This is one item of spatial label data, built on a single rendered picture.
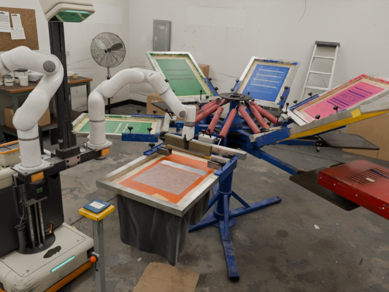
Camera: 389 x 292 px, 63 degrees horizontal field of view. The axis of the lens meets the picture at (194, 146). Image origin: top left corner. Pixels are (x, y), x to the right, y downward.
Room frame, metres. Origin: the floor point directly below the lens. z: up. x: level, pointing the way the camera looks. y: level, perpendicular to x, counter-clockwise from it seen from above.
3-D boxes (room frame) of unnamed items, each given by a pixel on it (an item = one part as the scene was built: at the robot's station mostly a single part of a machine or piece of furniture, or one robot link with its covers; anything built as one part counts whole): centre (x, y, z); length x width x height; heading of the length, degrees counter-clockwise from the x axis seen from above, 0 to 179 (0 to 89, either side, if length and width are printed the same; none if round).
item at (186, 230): (1.73, -0.03, 0.74); 0.46 x 0.04 x 0.42; 154
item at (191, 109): (2.05, 0.08, 1.33); 0.15 x 0.10 x 0.11; 108
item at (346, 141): (2.87, -1.00, 0.91); 1.34 x 0.40 x 0.08; 94
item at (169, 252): (1.61, 0.26, 0.74); 0.45 x 0.03 x 0.43; 64
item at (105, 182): (1.88, 0.13, 0.97); 0.79 x 0.58 x 0.04; 154
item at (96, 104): (1.87, 0.61, 1.37); 0.13 x 0.10 x 0.16; 18
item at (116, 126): (2.76, 0.57, 1.05); 1.08 x 0.61 x 0.23; 94
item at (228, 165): (1.97, -0.23, 0.98); 0.30 x 0.05 x 0.07; 154
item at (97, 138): (1.87, 0.62, 1.21); 0.16 x 0.13 x 0.15; 58
